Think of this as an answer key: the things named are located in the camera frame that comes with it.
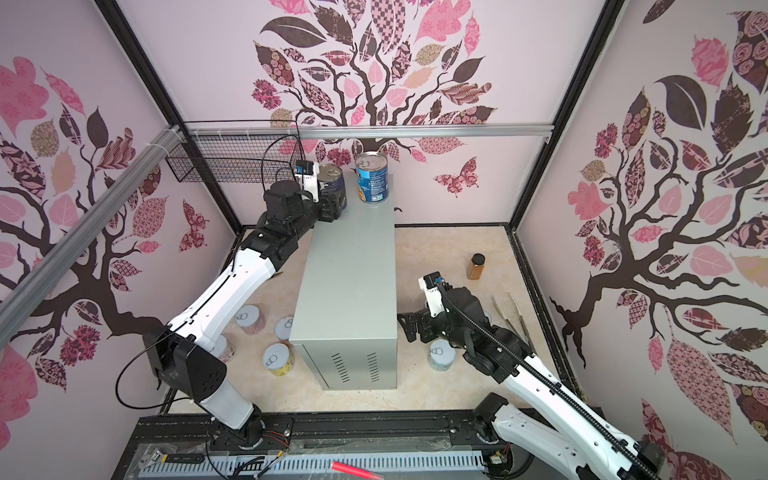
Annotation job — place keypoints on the pink cartoon label can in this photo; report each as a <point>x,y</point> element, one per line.
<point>223,349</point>

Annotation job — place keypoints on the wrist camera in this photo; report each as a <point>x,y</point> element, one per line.
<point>433,286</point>
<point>297,189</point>

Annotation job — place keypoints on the front right patterned can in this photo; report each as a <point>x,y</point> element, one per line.
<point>441,355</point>

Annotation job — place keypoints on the pink marker pen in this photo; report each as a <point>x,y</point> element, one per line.
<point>355,471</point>

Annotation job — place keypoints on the black wire basket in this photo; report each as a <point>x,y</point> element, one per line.
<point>258,152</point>

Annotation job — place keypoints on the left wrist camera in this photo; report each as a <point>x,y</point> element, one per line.
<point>297,189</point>

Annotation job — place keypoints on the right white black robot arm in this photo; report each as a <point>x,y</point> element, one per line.
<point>567,435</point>

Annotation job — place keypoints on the blue label tin can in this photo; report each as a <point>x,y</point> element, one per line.
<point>372,177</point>

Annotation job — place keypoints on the grey metal cabinet counter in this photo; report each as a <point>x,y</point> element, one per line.
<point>345,327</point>

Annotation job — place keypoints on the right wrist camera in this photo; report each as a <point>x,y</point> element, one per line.
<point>433,286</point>

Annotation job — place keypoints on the orange label can near cabinet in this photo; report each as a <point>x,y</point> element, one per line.
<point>282,329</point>

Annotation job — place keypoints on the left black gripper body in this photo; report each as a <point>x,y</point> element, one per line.
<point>326,210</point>

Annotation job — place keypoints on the dark label tin can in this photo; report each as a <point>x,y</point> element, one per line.
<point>330,177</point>

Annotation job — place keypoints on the amber jar black lid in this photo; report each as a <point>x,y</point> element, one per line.
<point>476,266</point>

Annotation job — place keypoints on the yellow label tin can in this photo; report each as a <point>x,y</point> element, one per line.
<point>278,359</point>

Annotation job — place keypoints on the diagonal aluminium bar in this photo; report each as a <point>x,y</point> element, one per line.
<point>22,301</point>

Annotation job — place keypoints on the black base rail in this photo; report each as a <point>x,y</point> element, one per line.
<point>441,444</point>

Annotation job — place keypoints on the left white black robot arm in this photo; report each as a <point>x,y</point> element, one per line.
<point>181,353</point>

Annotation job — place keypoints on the horizontal aluminium bar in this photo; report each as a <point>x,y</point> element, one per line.
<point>376,132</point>

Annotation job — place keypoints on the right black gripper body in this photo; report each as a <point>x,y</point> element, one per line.
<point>438,326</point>

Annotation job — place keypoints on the pink label tin can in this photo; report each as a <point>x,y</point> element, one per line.
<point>250,319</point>

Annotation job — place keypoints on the metal tongs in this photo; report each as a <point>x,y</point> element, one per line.
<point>509,310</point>

